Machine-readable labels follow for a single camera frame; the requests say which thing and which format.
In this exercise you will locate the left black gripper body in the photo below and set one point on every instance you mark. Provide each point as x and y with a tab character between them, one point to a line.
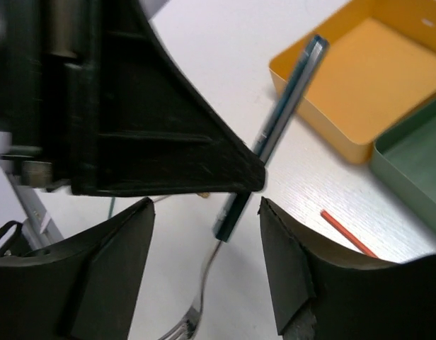
49	92

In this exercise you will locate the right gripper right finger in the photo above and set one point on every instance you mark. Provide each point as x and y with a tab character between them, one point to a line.
323	290

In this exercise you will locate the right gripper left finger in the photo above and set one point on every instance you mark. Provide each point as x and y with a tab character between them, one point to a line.
83	287

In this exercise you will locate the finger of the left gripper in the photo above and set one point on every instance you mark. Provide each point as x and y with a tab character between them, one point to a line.
138	126

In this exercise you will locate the fork with green marbled handle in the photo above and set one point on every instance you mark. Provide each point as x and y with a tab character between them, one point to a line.
300	79

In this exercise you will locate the orange chopstick lower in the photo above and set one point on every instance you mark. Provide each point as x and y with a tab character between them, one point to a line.
347	234

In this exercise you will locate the green paper box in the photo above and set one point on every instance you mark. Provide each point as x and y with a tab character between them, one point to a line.
404	159

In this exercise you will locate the yellow paper box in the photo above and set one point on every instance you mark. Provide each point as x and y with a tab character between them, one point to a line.
380	65

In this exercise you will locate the aluminium table frame rail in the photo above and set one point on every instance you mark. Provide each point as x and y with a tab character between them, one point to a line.
39	228

